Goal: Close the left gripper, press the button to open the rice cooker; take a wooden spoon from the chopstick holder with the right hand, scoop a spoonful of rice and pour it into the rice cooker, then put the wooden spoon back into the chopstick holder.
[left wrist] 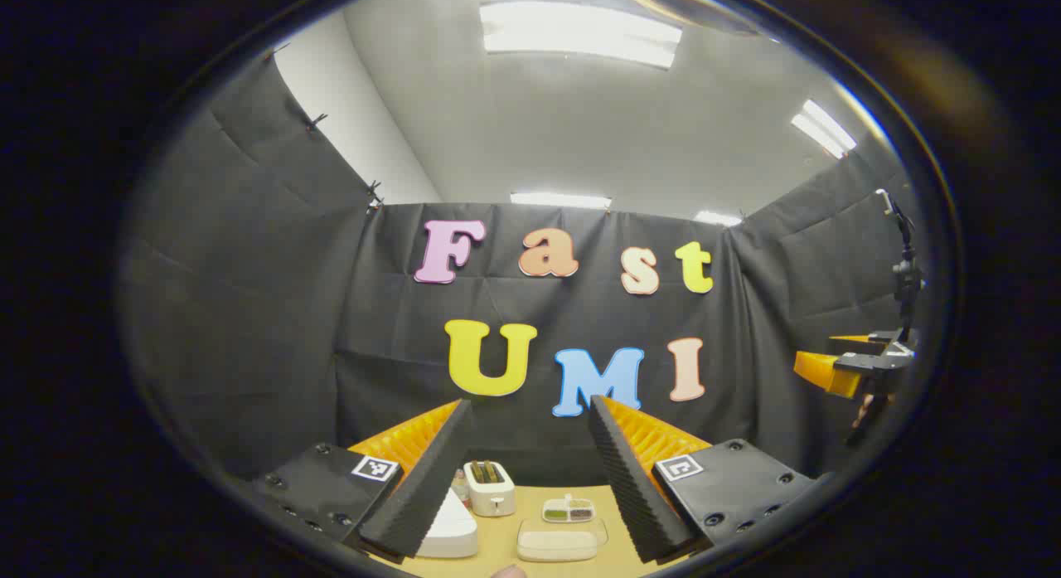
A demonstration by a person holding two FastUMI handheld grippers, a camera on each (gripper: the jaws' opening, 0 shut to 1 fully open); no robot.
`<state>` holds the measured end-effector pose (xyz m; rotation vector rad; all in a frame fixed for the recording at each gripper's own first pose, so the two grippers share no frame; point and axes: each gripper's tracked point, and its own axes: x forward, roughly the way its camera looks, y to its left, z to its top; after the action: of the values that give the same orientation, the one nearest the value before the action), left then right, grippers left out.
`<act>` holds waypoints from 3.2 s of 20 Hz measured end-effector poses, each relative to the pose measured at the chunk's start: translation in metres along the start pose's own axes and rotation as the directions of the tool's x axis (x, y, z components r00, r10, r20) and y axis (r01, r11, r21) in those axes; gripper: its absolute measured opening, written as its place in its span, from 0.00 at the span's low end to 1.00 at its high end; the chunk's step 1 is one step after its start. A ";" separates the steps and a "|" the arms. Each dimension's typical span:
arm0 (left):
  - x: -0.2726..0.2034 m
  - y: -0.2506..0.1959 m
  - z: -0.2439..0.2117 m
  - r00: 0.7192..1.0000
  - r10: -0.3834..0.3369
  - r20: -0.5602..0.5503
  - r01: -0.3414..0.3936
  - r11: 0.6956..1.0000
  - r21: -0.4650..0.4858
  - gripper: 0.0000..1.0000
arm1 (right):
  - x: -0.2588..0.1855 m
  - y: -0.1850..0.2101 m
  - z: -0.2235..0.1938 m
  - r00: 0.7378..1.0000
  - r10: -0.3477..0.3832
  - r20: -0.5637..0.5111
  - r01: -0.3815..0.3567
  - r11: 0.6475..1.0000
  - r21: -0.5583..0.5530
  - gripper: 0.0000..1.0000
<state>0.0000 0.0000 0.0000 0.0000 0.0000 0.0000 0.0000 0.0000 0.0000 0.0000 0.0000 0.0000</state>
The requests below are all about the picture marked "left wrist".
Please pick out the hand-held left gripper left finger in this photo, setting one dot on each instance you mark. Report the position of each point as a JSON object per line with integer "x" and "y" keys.
{"x": 427, "y": 495}

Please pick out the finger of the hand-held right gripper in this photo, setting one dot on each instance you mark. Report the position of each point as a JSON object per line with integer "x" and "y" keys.
{"x": 821, "y": 372}
{"x": 854, "y": 339}

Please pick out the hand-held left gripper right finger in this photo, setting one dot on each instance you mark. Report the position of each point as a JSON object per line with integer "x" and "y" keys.
{"x": 634, "y": 495}

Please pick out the white rice cooker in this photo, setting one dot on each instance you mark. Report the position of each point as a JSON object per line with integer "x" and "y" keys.
{"x": 452, "y": 528}

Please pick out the white chopstick holder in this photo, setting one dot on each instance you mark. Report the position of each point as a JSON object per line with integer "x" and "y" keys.
{"x": 491, "y": 491}

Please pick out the white container of rice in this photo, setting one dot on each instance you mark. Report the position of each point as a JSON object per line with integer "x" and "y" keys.
{"x": 557, "y": 546}

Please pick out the small clear bottle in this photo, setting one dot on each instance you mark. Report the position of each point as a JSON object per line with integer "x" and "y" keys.
{"x": 460, "y": 488}

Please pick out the divided condiment dish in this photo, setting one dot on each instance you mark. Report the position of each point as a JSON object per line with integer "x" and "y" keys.
{"x": 568, "y": 510}

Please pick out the small ceiling light panel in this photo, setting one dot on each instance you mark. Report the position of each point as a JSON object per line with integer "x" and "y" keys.
{"x": 717, "y": 218}

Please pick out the black backdrop cloth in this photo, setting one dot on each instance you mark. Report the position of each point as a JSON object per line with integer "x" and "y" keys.
{"x": 249, "y": 313}

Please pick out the large ceiling light panel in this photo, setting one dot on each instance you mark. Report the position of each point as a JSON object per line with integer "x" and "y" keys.
{"x": 580, "y": 32}

